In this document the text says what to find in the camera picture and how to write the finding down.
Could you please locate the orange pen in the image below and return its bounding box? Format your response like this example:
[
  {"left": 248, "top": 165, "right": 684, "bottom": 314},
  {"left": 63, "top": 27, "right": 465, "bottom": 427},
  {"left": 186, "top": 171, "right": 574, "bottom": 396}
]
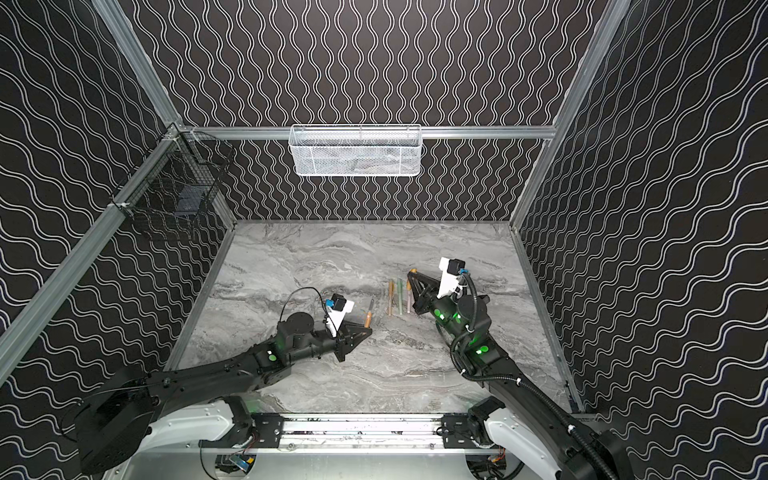
[
  {"left": 364, "top": 297, "right": 376, "bottom": 329},
  {"left": 387, "top": 279, "right": 395, "bottom": 317}
]

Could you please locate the green pen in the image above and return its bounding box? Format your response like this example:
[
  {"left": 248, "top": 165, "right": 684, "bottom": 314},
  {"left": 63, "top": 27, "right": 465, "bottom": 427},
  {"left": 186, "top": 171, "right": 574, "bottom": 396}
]
[{"left": 396, "top": 278, "right": 404, "bottom": 316}]

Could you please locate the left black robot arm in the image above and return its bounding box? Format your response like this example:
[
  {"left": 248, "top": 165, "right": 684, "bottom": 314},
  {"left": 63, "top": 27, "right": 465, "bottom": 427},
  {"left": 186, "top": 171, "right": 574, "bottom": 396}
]
[{"left": 74, "top": 312, "right": 372, "bottom": 475}]

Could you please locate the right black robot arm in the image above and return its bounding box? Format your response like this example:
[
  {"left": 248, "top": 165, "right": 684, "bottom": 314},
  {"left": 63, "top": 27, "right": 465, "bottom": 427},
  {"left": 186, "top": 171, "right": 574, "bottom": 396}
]
[{"left": 408, "top": 270, "right": 634, "bottom": 479}]

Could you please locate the white mesh basket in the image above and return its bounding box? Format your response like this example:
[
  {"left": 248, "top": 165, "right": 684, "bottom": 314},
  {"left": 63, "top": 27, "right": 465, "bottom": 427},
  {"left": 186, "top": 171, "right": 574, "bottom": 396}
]
[{"left": 288, "top": 124, "right": 424, "bottom": 177}]

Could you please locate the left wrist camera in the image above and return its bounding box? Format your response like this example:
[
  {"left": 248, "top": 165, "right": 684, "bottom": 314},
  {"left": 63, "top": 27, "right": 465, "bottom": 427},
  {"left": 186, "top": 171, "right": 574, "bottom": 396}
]
[{"left": 324, "top": 293, "right": 355, "bottom": 337}]

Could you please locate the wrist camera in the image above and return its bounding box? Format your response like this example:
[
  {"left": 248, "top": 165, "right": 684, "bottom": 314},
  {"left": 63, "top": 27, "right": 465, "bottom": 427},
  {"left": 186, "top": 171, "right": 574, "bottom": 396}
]
[
  {"left": 437, "top": 257, "right": 466, "bottom": 298},
  {"left": 324, "top": 293, "right": 355, "bottom": 337}
]

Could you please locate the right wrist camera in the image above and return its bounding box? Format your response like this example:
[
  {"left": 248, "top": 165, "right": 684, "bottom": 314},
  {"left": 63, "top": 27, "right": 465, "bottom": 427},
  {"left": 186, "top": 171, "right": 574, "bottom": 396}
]
[{"left": 437, "top": 257, "right": 466, "bottom": 298}]

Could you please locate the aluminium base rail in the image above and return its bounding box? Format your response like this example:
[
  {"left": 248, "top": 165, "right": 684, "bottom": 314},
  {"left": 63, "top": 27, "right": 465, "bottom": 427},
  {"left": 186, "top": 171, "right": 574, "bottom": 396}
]
[{"left": 122, "top": 412, "right": 604, "bottom": 454}]

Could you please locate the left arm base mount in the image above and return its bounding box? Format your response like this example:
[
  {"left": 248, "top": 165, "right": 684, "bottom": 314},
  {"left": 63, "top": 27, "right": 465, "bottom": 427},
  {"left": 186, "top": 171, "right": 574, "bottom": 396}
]
[{"left": 198, "top": 413, "right": 285, "bottom": 449}]

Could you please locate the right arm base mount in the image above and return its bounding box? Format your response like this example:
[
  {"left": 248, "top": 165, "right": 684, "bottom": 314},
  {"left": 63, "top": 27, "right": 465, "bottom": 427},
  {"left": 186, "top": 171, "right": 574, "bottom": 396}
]
[{"left": 434, "top": 414, "right": 526, "bottom": 450}]

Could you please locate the black wire basket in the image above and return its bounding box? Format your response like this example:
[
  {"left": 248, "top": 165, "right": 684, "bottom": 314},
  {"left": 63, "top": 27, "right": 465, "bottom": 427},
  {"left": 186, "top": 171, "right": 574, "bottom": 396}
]
[{"left": 115, "top": 123, "right": 236, "bottom": 243}]

